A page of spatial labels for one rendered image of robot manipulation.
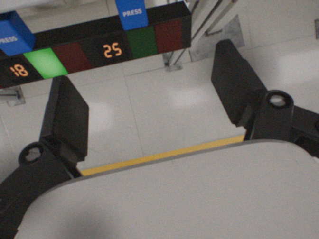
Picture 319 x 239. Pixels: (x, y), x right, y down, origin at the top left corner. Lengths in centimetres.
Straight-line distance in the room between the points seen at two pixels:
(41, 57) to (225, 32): 82
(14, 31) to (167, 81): 73
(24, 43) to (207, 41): 80
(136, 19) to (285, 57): 94
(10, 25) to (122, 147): 78
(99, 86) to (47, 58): 67
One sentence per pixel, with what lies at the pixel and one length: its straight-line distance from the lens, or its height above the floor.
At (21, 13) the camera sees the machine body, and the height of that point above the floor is 10.
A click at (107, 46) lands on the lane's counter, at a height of 66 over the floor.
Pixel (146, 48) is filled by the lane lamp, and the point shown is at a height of 65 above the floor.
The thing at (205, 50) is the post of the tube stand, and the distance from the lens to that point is 92.
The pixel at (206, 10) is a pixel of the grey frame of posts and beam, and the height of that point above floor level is 58.
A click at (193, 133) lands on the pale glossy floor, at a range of 92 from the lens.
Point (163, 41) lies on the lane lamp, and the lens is 23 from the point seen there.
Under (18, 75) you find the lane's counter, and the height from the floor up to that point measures 65.
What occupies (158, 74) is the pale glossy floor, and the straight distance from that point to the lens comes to 88.
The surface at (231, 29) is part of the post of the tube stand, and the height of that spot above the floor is 1.
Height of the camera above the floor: 87
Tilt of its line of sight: 82 degrees down
